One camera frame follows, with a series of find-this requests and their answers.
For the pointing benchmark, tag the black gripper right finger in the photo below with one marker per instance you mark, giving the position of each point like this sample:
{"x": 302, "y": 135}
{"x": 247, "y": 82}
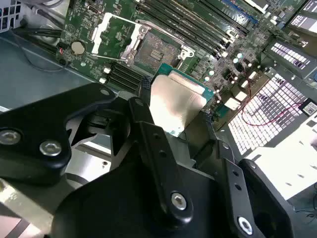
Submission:
{"x": 235, "y": 188}

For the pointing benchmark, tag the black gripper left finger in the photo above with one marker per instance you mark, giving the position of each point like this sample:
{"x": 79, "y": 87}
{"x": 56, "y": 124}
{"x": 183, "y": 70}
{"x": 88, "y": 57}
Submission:
{"x": 37, "y": 138}

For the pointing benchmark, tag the metal socket cover frame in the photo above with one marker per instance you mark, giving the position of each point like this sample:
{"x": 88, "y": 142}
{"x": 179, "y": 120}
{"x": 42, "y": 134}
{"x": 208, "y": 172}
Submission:
{"x": 97, "y": 43}

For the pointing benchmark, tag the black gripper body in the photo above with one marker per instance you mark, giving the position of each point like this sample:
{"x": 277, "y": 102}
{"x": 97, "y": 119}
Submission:
{"x": 111, "y": 210}

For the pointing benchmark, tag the CPU with silver top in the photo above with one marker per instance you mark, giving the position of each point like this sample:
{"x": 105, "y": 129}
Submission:
{"x": 173, "y": 99}

